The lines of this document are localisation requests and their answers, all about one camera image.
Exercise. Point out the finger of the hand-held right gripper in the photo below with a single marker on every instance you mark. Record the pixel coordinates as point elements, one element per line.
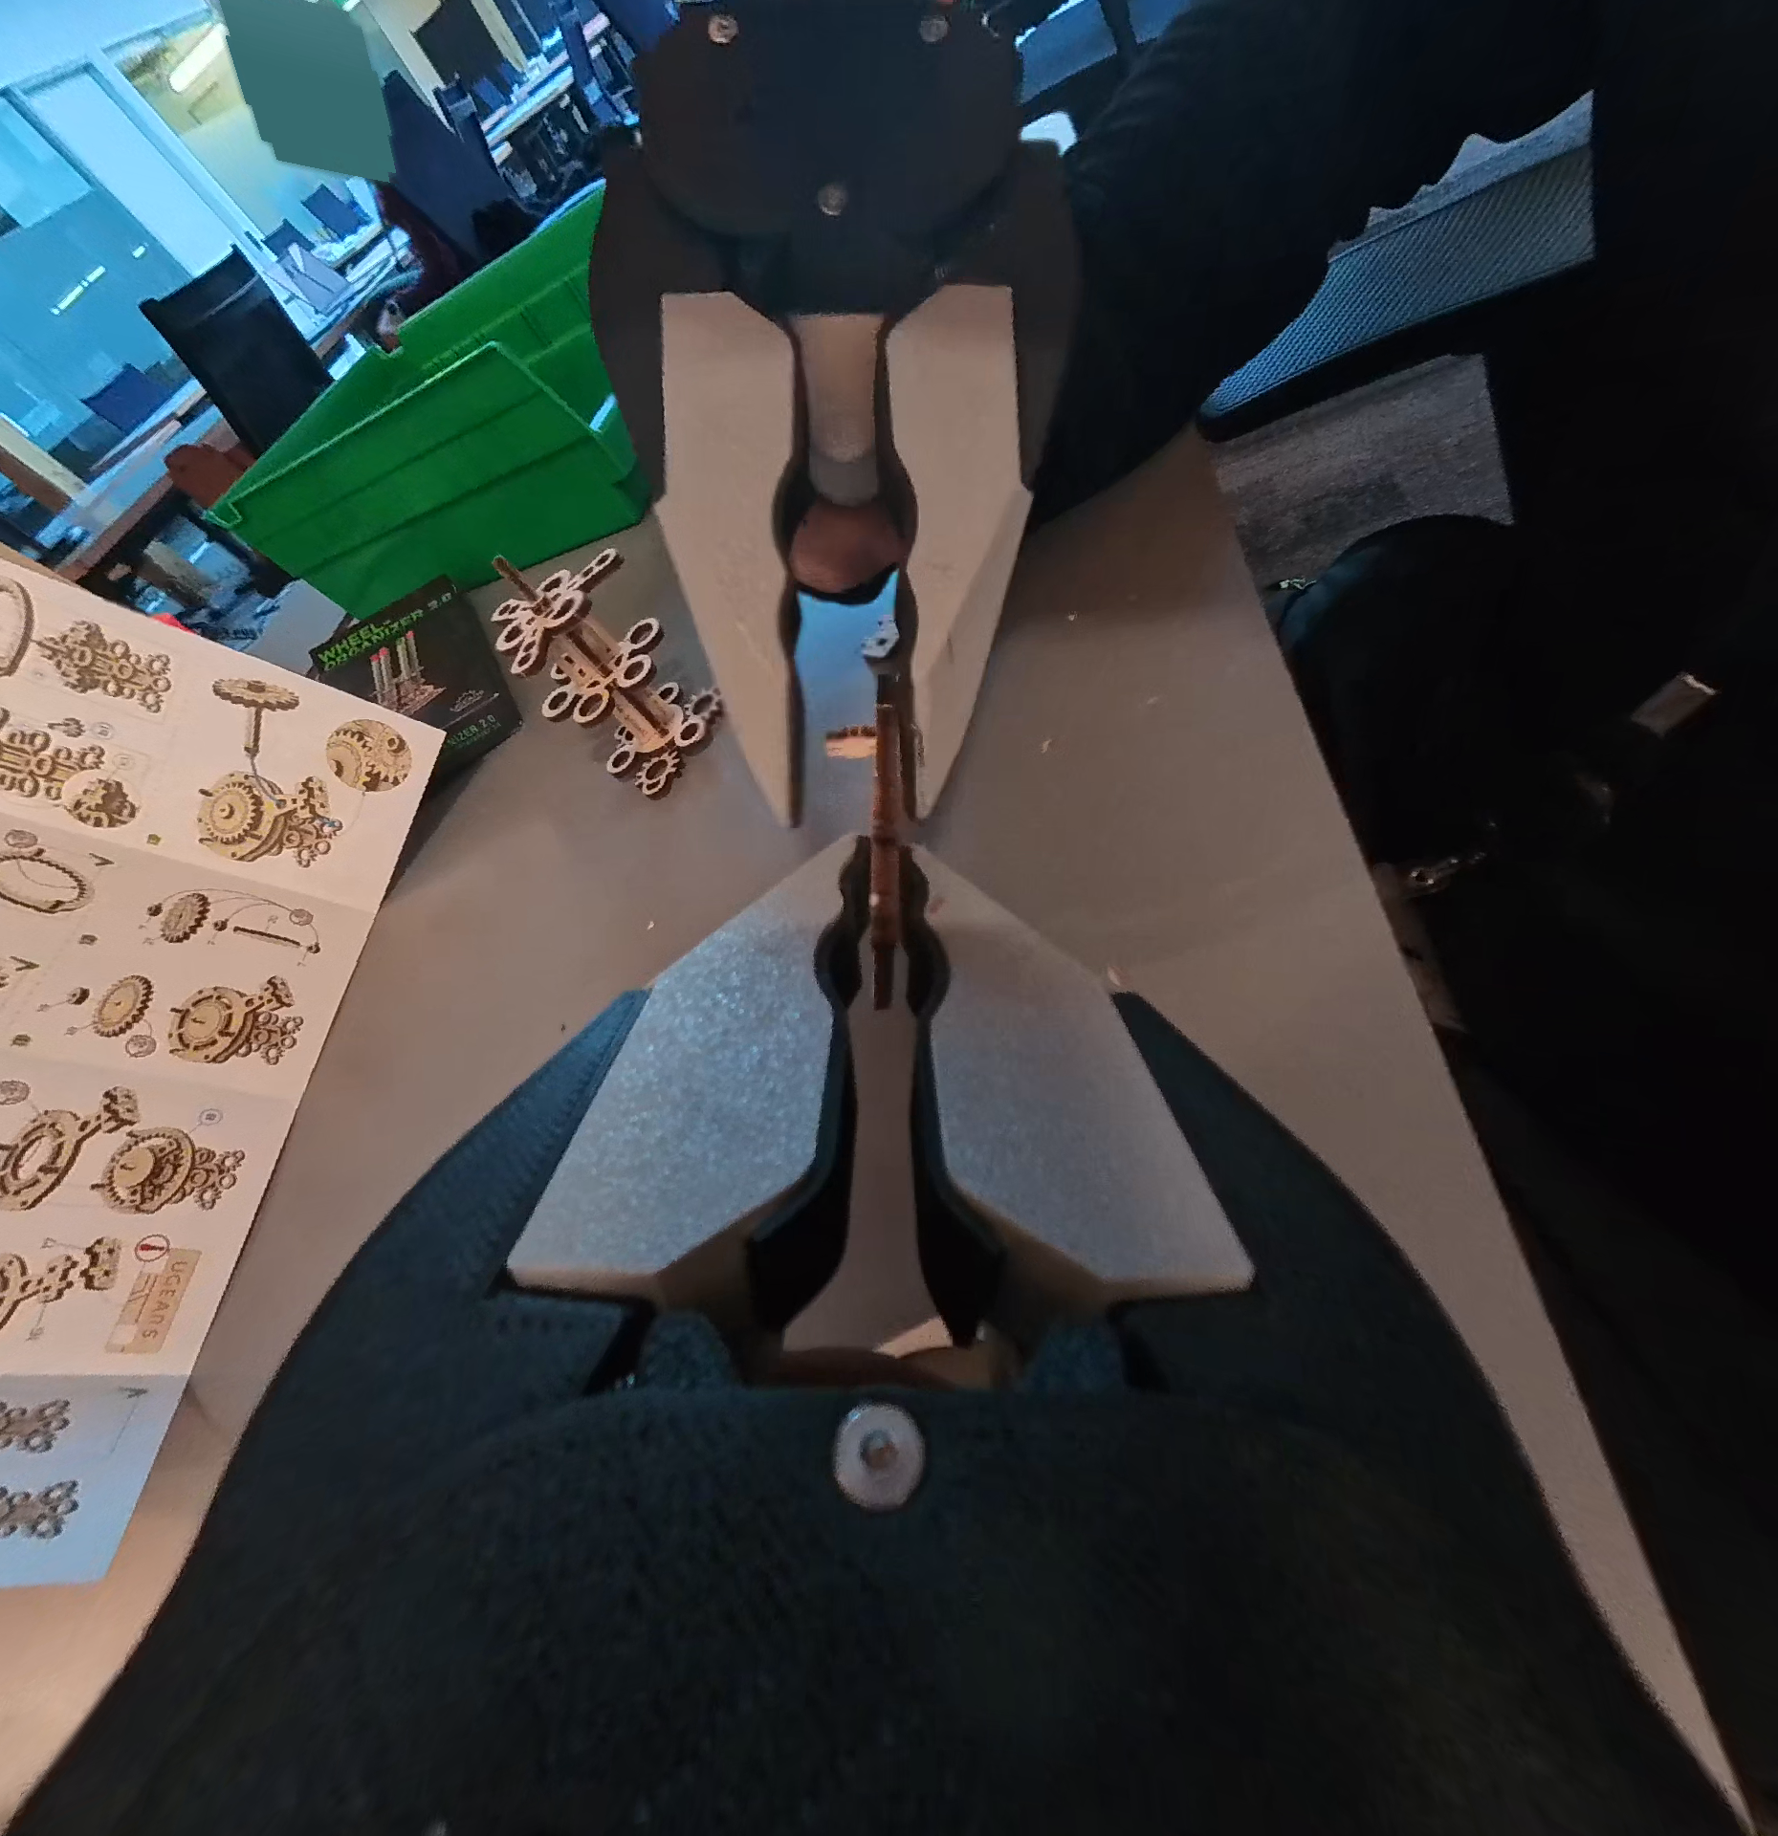
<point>968,459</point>
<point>718,459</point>

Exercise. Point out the black bag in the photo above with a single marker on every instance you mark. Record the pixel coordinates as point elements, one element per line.
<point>1549,860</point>

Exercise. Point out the round wooden disc part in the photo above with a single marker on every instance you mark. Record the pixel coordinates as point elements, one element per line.
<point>890,889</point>

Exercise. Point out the dark model kit box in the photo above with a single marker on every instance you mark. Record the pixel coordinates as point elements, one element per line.
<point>400,673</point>

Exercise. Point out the green plastic bin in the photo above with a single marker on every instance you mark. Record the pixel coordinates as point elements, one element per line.
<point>530,287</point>
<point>400,501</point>

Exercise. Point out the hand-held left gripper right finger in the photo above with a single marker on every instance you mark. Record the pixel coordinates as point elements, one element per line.
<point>1075,1132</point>

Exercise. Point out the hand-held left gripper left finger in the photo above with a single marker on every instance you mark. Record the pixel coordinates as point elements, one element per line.
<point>689,1132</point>

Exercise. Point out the printed instruction sheet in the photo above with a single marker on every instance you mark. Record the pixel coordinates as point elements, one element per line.
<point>142,1004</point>

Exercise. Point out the black background office chair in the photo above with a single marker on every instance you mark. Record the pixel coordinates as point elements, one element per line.
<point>236,357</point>

